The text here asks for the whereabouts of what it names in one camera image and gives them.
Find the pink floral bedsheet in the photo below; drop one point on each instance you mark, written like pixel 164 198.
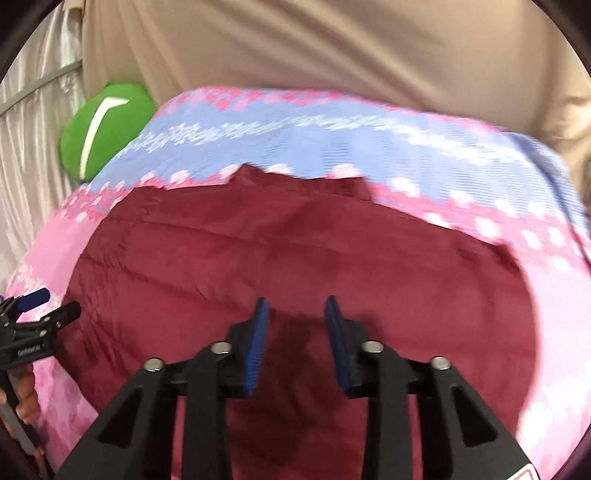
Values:
pixel 369 138

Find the person's left hand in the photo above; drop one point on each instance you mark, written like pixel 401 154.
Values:
pixel 27 399

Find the green plush pillow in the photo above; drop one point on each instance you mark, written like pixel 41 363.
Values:
pixel 99 131

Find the maroon quilted jacket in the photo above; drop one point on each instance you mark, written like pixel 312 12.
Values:
pixel 286 258

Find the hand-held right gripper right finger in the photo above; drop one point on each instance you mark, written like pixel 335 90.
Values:
pixel 337 350

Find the beige cloth backdrop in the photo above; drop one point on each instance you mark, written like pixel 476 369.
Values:
pixel 332 50

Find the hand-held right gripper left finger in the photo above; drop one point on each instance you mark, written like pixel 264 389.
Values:
pixel 258 350

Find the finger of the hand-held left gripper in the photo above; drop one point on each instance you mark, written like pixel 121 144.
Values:
pixel 62 316
pixel 34 297

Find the grey metal rod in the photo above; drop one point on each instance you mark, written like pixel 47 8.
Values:
pixel 41 87

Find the silver satin curtain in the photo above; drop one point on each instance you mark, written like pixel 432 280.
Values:
pixel 32 152

